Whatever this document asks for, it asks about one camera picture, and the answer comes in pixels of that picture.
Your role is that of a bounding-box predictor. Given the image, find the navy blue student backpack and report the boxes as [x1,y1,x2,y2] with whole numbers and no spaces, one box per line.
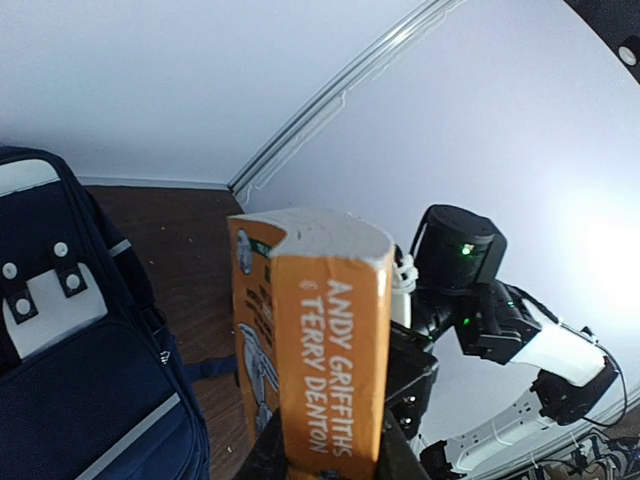
[1,146,237,479]

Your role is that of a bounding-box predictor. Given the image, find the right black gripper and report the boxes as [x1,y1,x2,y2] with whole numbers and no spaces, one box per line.
[384,244,441,441]

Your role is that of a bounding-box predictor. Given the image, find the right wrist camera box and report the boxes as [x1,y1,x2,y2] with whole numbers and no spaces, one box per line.
[410,204,507,296]

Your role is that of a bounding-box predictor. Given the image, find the right aluminium frame post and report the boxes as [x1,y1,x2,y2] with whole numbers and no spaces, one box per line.
[228,0,463,207]

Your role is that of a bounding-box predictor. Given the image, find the orange Treehouse paperback book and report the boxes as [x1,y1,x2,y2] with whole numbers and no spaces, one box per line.
[228,208,394,479]

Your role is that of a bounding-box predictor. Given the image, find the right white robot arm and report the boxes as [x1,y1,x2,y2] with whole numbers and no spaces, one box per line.
[387,238,622,479]

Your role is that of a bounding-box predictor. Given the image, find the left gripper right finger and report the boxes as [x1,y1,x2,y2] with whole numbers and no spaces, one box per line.
[376,412,429,480]

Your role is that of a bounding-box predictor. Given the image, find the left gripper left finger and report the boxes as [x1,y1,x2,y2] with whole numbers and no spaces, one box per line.
[239,409,288,480]

